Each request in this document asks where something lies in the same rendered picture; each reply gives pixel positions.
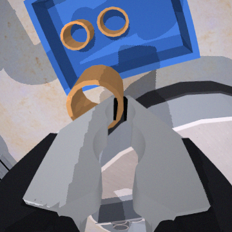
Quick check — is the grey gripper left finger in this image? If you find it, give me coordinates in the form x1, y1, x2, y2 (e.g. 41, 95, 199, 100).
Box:
0, 95, 118, 232

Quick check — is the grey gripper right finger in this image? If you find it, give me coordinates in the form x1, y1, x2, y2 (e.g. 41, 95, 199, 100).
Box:
123, 95, 232, 232

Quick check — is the bronze bushing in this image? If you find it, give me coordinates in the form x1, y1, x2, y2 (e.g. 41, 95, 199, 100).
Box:
61, 19, 94, 50
66, 64, 124, 129
97, 7, 129, 37

